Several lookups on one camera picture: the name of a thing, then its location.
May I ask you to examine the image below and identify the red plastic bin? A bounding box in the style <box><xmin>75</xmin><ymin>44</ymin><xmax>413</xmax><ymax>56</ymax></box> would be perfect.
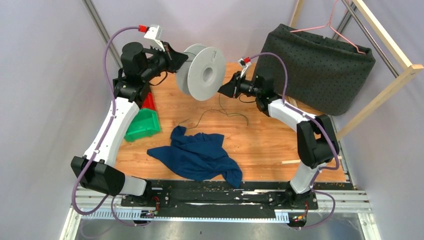
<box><xmin>141</xmin><ymin>92</ymin><xmax>157</xmax><ymax>111</ymax></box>

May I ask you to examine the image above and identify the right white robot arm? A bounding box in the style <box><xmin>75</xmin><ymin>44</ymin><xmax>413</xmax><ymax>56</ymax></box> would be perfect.
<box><xmin>218</xmin><ymin>71</ymin><xmax>340</xmax><ymax>208</ymax></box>

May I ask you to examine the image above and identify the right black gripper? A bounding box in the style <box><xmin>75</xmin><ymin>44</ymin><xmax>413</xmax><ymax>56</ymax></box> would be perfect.
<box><xmin>216</xmin><ymin>71</ymin><xmax>262</xmax><ymax>99</ymax></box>

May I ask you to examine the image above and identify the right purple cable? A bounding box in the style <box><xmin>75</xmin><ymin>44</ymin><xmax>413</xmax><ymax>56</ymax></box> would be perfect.
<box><xmin>248</xmin><ymin>51</ymin><xmax>342</xmax><ymax>231</ymax></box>

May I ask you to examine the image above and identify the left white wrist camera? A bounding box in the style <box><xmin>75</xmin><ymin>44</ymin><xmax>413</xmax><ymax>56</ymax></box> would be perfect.
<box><xmin>138</xmin><ymin>24</ymin><xmax>165</xmax><ymax>52</ymax></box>

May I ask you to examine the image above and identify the thin green wire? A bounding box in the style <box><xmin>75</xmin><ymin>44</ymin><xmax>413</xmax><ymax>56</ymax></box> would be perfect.
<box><xmin>178</xmin><ymin>93</ymin><xmax>250</xmax><ymax>130</ymax></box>

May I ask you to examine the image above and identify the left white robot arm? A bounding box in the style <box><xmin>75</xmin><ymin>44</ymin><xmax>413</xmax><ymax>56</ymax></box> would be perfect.
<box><xmin>70</xmin><ymin>42</ymin><xmax>189</xmax><ymax>206</ymax></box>

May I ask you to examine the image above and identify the white cable spool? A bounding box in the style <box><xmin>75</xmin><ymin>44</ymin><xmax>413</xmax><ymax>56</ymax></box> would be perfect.
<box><xmin>175</xmin><ymin>43</ymin><xmax>227</xmax><ymax>101</ymax></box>

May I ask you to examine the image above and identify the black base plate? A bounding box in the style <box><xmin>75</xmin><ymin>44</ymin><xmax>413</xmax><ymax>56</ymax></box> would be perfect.
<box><xmin>89</xmin><ymin>178</ymin><xmax>320</xmax><ymax>220</ymax></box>

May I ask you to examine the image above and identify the dark dotted fabric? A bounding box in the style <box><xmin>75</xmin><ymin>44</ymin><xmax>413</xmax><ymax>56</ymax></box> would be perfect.
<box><xmin>254</xmin><ymin>24</ymin><xmax>376</xmax><ymax>116</ymax></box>

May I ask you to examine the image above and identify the wooden frame rack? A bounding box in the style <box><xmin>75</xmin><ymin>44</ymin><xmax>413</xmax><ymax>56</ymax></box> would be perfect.
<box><xmin>281</xmin><ymin>0</ymin><xmax>424</xmax><ymax>166</ymax></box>

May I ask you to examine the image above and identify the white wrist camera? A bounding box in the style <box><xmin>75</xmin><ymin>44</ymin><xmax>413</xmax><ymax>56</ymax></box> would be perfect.
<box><xmin>238</xmin><ymin>57</ymin><xmax>252</xmax><ymax>77</ymax></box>
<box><xmin>138</xmin><ymin>24</ymin><xmax>165</xmax><ymax>52</ymax></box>

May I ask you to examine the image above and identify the blue cloth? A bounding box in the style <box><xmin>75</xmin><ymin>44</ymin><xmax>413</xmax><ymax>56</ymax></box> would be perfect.
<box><xmin>146</xmin><ymin>126</ymin><xmax>243</xmax><ymax>188</ymax></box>

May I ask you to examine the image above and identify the pink wire hanger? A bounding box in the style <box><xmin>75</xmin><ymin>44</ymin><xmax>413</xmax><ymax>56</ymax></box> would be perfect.
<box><xmin>290</xmin><ymin>0</ymin><xmax>367</xmax><ymax>55</ymax></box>

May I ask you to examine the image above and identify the aluminium rail frame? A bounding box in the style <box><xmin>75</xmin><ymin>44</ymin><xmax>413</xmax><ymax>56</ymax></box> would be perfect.
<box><xmin>60</xmin><ymin>186</ymin><xmax>380</xmax><ymax>240</ymax></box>

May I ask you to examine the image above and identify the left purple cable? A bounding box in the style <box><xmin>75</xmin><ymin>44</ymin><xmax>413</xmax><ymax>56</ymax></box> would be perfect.
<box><xmin>70</xmin><ymin>25</ymin><xmax>157</xmax><ymax>227</ymax></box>

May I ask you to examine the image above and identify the purple cable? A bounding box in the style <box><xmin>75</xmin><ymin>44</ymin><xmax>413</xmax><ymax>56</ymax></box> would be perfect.
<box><xmin>248</xmin><ymin>51</ymin><xmax>342</xmax><ymax>231</ymax></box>
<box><xmin>70</xmin><ymin>25</ymin><xmax>157</xmax><ymax>227</ymax></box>

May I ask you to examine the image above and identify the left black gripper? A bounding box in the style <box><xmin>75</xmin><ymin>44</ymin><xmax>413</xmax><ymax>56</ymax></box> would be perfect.
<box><xmin>139</xmin><ymin>40</ymin><xmax>188</xmax><ymax>82</ymax></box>

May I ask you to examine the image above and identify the green plastic bin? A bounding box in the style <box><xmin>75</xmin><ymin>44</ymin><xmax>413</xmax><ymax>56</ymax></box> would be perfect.
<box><xmin>124</xmin><ymin>108</ymin><xmax>161</xmax><ymax>142</ymax></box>

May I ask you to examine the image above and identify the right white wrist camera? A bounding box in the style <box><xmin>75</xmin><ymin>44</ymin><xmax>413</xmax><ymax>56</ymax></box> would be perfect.
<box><xmin>238</xmin><ymin>57</ymin><xmax>252</xmax><ymax>77</ymax></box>

